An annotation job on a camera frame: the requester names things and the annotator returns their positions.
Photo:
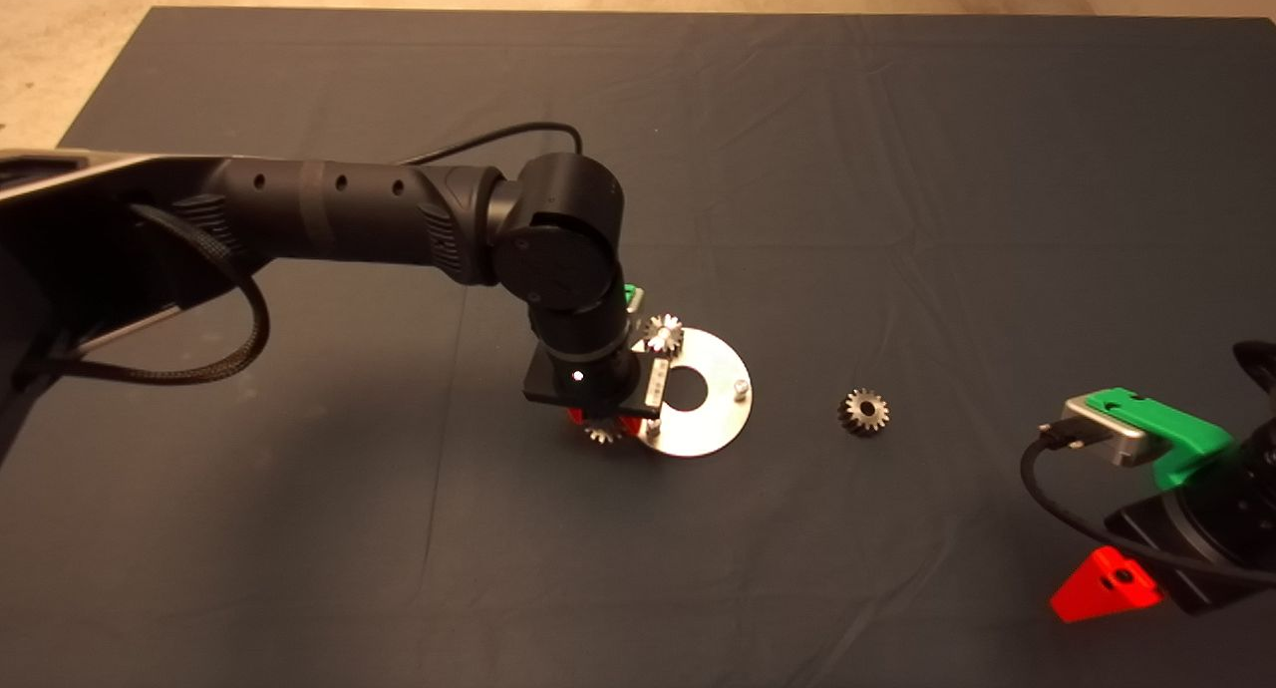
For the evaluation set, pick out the small steel planetary gear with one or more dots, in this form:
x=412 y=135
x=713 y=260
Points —
x=663 y=337
x=601 y=434
x=853 y=414

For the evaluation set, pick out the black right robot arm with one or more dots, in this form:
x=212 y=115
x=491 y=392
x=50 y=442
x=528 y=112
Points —
x=1251 y=469

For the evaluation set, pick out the right wrist green camera mount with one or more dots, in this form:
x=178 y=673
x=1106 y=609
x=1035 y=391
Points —
x=1181 y=431

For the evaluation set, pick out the dark grey table cloth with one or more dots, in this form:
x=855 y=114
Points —
x=897 y=170

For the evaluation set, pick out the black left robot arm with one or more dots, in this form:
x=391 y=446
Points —
x=329 y=209

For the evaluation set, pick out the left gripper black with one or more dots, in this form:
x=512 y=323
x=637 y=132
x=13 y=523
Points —
x=656 y=381

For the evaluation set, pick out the round metal carrier plate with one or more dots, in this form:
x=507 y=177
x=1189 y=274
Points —
x=713 y=419

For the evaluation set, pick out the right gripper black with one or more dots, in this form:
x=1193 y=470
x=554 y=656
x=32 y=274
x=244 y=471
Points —
x=1216 y=578

